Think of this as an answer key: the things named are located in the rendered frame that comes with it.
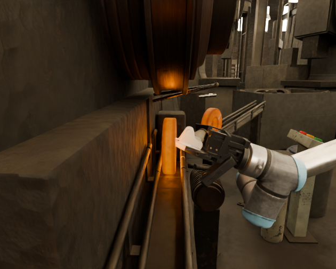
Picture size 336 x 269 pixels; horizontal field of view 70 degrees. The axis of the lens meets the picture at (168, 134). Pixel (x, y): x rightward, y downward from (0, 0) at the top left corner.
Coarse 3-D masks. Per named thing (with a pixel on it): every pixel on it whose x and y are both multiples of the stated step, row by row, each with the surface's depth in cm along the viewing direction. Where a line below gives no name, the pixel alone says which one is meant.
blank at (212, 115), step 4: (212, 108) 107; (216, 108) 107; (208, 112) 105; (212, 112) 105; (216, 112) 108; (220, 112) 111; (204, 116) 104; (208, 116) 103; (212, 116) 105; (216, 116) 108; (220, 116) 112; (204, 120) 104; (208, 120) 103; (212, 120) 106; (216, 120) 111; (220, 120) 113; (208, 124) 103; (212, 124) 113; (216, 124) 112; (220, 124) 113; (212, 128) 113; (220, 128) 114
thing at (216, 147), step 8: (208, 128) 68; (216, 128) 68; (208, 136) 62; (216, 136) 62; (224, 136) 62; (232, 136) 65; (208, 144) 62; (216, 144) 62; (224, 144) 62; (232, 144) 63; (240, 144) 64; (248, 144) 63; (208, 152) 63; (216, 152) 63; (224, 152) 62; (232, 152) 64; (240, 152) 64; (248, 152) 63; (216, 160) 63; (240, 160) 64; (240, 168) 64
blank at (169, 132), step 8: (168, 120) 62; (176, 120) 66; (168, 128) 60; (176, 128) 67; (168, 136) 59; (176, 136) 68; (168, 144) 58; (168, 152) 58; (176, 152) 71; (168, 160) 59; (168, 168) 61
